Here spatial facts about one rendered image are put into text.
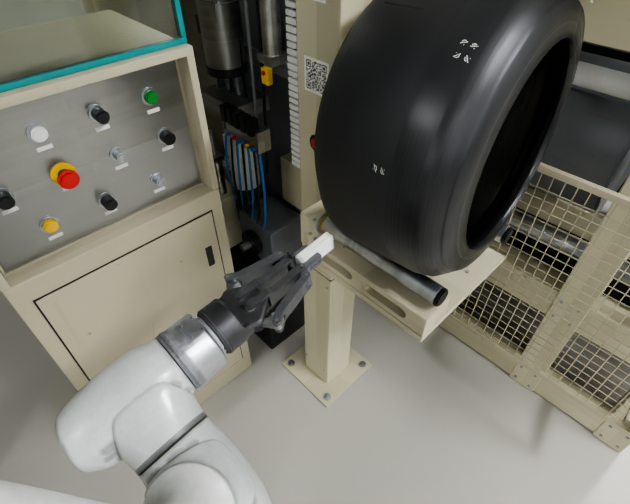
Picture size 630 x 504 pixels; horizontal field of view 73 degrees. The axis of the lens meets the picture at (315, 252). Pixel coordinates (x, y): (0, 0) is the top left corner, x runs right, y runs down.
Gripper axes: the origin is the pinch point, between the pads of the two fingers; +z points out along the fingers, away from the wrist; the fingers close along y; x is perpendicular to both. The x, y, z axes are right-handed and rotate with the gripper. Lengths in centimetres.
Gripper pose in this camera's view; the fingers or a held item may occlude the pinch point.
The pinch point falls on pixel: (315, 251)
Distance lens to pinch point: 67.7
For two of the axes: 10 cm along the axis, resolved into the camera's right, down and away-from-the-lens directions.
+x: 1.0, 6.5, 7.5
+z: 7.1, -5.7, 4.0
